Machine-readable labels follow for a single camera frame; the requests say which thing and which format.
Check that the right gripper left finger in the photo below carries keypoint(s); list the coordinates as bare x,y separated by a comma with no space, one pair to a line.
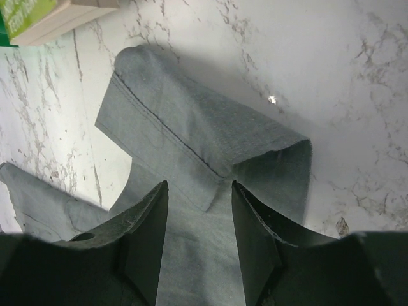
115,263

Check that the grey long sleeve shirt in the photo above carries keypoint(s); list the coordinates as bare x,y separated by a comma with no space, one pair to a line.
198,141

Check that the green paperback book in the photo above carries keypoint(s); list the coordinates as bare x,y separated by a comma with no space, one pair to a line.
33,23

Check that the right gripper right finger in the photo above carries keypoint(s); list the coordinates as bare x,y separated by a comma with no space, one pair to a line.
284,263

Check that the green plastic bin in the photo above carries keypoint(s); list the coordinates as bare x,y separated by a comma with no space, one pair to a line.
4,39

